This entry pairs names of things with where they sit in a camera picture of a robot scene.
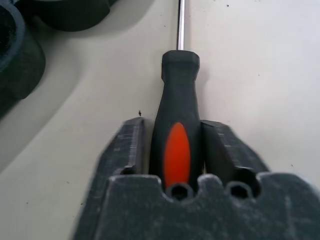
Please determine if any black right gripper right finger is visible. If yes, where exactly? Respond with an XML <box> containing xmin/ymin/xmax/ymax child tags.
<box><xmin>200</xmin><ymin>119</ymin><xmax>271</xmax><ymax>198</ymax></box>

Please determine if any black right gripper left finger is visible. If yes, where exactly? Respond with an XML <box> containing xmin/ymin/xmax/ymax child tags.
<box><xmin>71</xmin><ymin>117</ymin><xmax>146</xmax><ymax>240</ymax></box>

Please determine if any black orange handle screwdriver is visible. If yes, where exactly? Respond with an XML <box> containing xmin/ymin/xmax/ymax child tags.
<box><xmin>148</xmin><ymin>0</ymin><xmax>206</xmax><ymax>191</ymax></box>

